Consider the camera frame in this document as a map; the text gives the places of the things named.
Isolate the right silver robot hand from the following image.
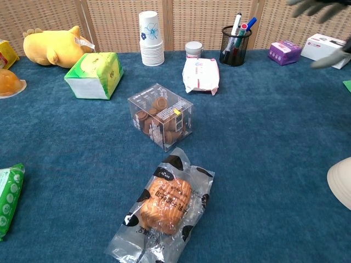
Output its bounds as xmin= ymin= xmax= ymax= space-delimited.
xmin=286 ymin=0 xmax=351 ymax=70

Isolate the clear box of chocolates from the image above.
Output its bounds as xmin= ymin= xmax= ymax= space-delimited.
xmin=127 ymin=83 xmax=194 ymax=153

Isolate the white product box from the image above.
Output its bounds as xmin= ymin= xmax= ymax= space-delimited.
xmin=301 ymin=33 xmax=351 ymax=70

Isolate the green tissue box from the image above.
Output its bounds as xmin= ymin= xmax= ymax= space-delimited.
xmin=64 ymin=52 xmax=124 ymax=101

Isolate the purple small pack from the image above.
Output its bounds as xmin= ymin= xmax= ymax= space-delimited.
xmin=268 ymin=40 xmax=303 ymax=66

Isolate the red capped marker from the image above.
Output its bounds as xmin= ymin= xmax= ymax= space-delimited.
xmin=232 ymin=23 xmax=248 ymax=57

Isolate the black mesh pen holder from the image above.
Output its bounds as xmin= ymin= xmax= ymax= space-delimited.
xmin=219 ymin=25 xmax=252 ymax=67

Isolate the blue carpet table cover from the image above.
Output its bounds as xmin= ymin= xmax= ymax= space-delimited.
xmin=0 ymin=49 xmax=351 ymax=263

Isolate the white marker black cap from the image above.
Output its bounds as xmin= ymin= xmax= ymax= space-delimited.
xmin=223 ymin=12 xmax=243 ymax=57

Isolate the beige upturned bowl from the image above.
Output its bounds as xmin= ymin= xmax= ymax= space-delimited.
xmin=326 ymin=157 xmax=351 ymax=211

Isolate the white pink wipes pack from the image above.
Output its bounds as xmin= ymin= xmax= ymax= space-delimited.
xmin=182 ymin=57 xmax=220 ymax=96

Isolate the woven wooden folding screen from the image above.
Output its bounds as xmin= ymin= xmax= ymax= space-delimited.
xmin=0 ymin=0 xmax=351 ymax=57

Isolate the small white jar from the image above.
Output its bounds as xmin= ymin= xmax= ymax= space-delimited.
xmin=185 ymin=41 xmax=204 ymax=60

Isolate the stack of paper cups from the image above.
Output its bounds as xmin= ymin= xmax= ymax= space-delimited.
xmin=138 ymin=10 xmax=166 ymax=67

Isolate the bread in clear bag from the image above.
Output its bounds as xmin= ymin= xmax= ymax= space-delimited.
xmin=104 ymin=147 xmax=216 ymax=263

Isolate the yellow plush toy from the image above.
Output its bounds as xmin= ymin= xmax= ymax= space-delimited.
xmin=22 ymin=25 xmax=95 ymax=69

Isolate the orange jelly cup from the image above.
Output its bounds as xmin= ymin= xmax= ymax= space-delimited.
xmin=0 ymin=68 xmax=27 ymax=100

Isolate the yellow biscuit package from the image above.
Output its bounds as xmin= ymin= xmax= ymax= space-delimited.
xmin=0 ymin=39 xmax=20 ymax=70

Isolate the green wipes pack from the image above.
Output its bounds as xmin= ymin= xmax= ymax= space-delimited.
xmin=0 ymin=163 xmax=26 ymax=242

